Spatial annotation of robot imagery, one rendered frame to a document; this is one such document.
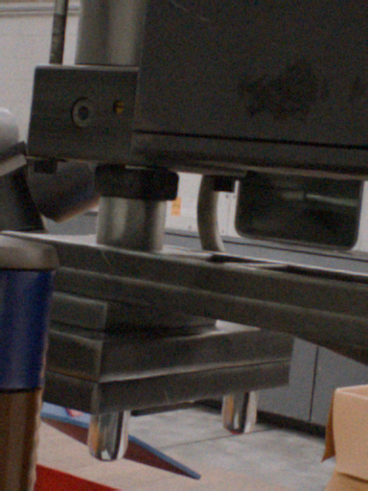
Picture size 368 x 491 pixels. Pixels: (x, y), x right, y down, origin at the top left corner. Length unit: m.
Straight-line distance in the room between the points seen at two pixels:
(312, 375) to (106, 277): 5.31
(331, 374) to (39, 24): 5.43
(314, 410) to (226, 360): 5.27
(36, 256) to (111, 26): 0.29
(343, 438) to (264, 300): 2.55
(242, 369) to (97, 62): 0.19
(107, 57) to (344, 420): 2.52
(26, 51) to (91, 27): 9.80
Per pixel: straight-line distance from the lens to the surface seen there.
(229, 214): 6.22
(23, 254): 0.32
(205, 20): 0.53
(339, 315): 0.51
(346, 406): 3.05
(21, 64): 10.43
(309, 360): 5.89
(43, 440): 1.39
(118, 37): 0.59
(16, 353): 0.33
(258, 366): 0.66
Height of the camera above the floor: 1.22
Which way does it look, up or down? 3 degrees down
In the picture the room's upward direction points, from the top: 6 degrees clockwise
